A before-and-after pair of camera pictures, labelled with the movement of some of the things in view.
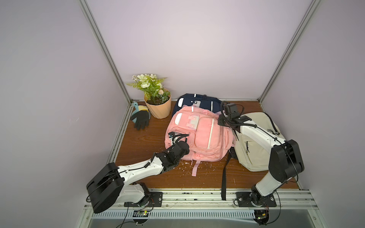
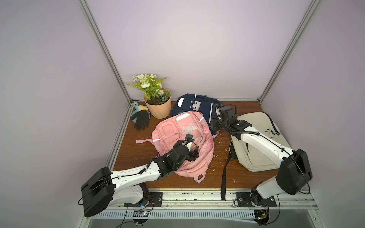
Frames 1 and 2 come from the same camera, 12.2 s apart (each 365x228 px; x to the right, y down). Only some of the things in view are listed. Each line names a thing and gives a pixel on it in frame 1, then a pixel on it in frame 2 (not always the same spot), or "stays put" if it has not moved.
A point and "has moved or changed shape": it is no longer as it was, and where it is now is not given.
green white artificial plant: [151, 86] stays put
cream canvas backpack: [249, 153] stays put
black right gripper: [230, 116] to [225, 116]
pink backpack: [208, 141] has moved or changed shape
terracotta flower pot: [160, 108] stays put
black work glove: [142, 119] stays put
